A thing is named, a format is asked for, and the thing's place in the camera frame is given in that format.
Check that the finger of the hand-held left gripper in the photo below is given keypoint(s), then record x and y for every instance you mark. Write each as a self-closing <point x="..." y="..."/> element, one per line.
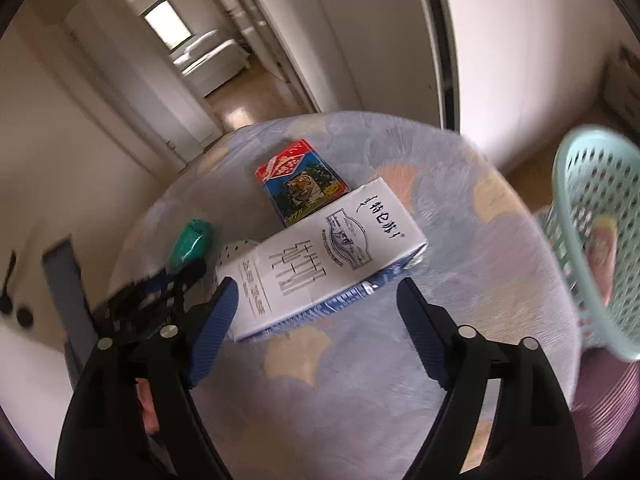
<point x="157" y="277"/>
<point x="187" y="272"/>

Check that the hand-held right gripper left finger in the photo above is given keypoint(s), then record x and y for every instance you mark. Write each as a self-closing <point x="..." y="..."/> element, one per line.
<point x="212" y="330"/>

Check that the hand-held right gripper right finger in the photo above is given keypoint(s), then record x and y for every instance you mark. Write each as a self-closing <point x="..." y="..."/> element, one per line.
<point x="425" y="335"/>

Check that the green packet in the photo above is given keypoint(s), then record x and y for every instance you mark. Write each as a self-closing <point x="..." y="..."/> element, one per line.
<point x="189" y="245"/>

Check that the white and blue milk carton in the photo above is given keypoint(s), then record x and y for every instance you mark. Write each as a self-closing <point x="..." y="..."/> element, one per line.
<point x="320" y="260"/>

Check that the tiger print box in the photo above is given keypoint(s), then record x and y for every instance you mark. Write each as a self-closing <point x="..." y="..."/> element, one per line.
<point x="300" y="185"/>

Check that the pale pink wrapper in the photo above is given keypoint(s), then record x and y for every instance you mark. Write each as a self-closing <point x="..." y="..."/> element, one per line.
<point x="602" y="255"/>

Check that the mint green plastic basket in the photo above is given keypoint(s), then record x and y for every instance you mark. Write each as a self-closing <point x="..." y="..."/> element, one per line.
<point x="600" y="132"/>

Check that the white polka dot packet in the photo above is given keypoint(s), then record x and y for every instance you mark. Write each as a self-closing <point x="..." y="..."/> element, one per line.
<point x="235" y="255"/>

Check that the black door lock knob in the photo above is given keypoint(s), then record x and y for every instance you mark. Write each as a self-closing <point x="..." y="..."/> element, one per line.
<point x="23" y="316"/>

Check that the white door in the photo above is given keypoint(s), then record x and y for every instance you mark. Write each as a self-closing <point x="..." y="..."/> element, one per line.
<point x="50" y="185"/>

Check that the purple rug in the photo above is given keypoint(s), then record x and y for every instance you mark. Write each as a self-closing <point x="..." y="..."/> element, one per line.
<point x="610" y="400"/>

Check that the white bed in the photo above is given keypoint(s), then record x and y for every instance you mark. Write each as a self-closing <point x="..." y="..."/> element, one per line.
<point x="215" y="62"/>

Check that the window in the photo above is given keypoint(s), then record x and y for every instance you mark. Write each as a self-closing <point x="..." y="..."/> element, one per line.
<point x="167" y="22"/>

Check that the white wardrobe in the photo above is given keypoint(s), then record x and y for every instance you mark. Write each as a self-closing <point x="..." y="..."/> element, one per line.
<point x="525" y="60"/>

